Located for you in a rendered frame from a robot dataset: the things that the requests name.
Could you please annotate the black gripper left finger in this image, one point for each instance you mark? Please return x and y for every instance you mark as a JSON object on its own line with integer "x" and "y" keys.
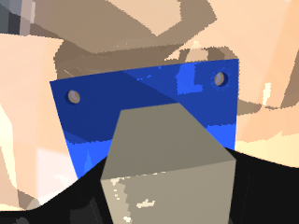
{"x": 84, "y": 202}

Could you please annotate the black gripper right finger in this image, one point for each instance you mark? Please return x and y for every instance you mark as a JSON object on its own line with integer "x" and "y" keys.
{"x": 264, "y": 192}

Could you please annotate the blue plate with square grey handle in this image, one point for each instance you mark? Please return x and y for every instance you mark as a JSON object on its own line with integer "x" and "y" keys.
{"x": 164, "y": 129}

